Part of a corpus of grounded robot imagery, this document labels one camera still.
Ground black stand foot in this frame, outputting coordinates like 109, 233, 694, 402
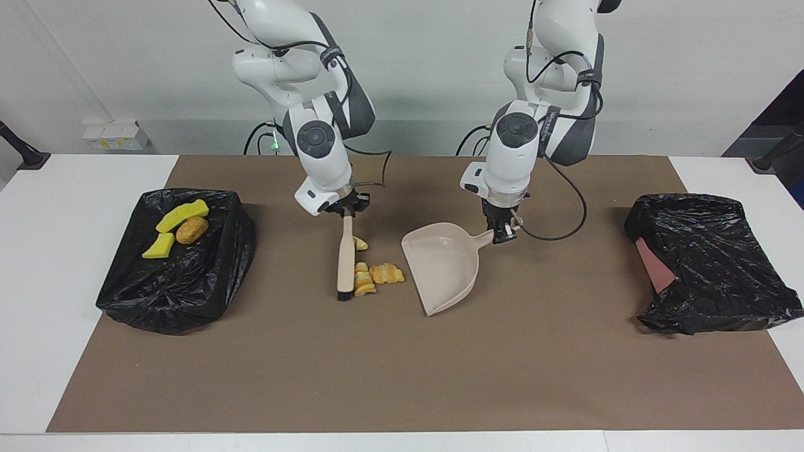
0, 121, 52, 171
746, 122, 804, 175

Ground pale green scraps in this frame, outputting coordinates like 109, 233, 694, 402
369, 262, 405, 284

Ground black trash bag bin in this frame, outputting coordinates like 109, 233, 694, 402
95, 187, 257, 335

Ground black trash bag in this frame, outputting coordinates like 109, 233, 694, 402
624, 193, 804, 335

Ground brown toy bread roll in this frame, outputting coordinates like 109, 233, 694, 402
175, 217, 210, 245

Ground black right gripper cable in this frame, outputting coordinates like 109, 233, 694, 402
342, 144, 393, 189

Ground pink bin box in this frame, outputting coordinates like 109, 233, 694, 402
636, 239, 679, 294

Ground black base cable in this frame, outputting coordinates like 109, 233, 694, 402
243, 121, 277, 156
455, 124, 497, 156

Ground beige hand brush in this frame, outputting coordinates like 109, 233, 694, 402
336, 210, 357, 302

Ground white wall socket box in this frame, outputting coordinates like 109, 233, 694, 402
82, 121, 151, 152

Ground brown table mat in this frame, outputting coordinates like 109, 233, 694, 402
46, 155, 804, 434

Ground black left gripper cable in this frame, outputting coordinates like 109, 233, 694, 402
515, 148, 589, 242

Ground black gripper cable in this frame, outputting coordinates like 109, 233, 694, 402
342, 144, 393, 189
515, 148, 589, 242

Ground beige plastic dustpan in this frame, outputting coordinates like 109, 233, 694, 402
401, 222, 522, 316

